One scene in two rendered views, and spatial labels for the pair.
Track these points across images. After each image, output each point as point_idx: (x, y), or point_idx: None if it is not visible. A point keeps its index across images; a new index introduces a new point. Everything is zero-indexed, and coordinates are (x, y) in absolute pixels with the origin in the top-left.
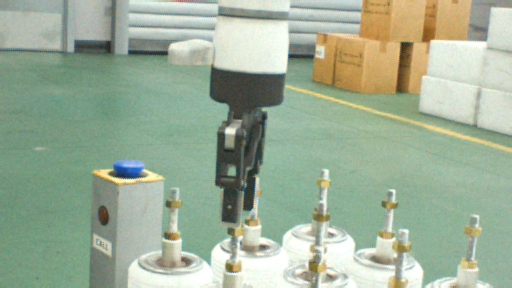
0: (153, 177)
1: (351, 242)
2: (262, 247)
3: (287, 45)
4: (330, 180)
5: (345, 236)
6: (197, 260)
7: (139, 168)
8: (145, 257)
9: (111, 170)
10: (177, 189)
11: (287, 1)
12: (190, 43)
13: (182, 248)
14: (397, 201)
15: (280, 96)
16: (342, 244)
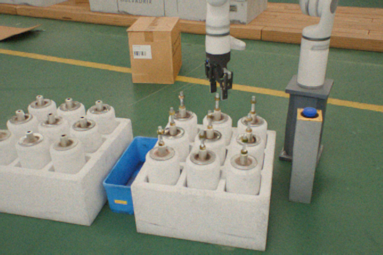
0: (299, 116)
1: (228, 166)
2: (246, 142)
3: (206, 42)
4: (241, 139)
5: (231, 163)
6: (247, 124)
7: (303, 111)
8: (260, 118)
9: (318, 113)
10: (252, 97)
11: (206, 28)
12: (231, 38)
13: None
14: (199, 134)
15: (206, 58)
16: (228, 161)
